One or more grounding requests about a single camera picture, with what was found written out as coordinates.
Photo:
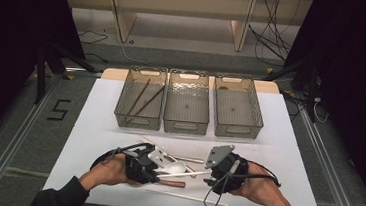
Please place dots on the grey plastic basket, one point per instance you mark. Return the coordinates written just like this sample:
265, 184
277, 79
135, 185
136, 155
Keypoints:
155, 114
240, 111
190, 110

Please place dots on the person's right hand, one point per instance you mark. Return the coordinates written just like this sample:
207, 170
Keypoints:
260, 188

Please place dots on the metal floor rail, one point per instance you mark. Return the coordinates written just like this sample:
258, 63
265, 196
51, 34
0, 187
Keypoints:
335, 183
9, 154

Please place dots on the black curtain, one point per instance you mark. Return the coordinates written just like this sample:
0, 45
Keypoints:
9, 34
358, 64

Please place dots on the person's left hand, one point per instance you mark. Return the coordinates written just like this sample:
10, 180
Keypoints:
113, 172

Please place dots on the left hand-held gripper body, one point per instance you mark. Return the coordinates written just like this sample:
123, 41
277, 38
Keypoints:
138, 167

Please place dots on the brown wooden spoon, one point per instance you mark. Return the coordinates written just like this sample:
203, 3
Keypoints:
174, 183

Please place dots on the steel fork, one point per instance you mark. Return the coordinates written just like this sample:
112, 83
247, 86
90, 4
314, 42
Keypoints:
189, 159

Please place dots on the white table sheet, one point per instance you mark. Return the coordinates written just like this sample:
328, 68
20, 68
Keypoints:
96, 109

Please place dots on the white ceramic spoon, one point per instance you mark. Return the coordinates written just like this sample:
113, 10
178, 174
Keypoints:
175, 167

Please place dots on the light wooden desk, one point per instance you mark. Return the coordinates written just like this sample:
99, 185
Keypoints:
179, 2

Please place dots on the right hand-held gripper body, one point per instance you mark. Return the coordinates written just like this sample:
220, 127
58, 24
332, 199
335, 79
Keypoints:
230, 174

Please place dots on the black metal stand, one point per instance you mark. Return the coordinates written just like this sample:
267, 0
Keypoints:
40, 80
312, 94

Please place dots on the brown wooden chopstick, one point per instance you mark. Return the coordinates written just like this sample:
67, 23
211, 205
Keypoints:
147, 102
138, 96

